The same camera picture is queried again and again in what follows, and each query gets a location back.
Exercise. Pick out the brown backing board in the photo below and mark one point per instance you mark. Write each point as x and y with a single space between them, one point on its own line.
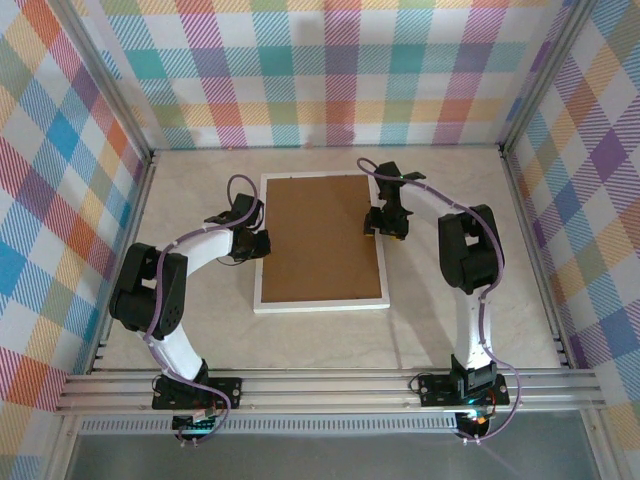
320 240

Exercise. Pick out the white picture frame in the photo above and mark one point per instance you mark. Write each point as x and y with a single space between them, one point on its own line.
320 309

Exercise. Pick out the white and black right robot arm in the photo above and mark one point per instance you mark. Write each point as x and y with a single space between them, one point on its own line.
470 260

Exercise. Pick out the aluminium side rail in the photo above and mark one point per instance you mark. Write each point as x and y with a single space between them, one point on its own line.
135 220
518 190

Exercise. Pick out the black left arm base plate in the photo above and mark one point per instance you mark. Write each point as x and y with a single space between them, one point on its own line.
227 392

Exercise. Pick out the long aluminium mounting rail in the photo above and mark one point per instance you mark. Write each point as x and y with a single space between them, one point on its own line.
325 390

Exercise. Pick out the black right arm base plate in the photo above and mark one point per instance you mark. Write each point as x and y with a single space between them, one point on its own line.
435 392

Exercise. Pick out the aluminium corner post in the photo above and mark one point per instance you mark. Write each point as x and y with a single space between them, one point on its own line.
111 85
546 75

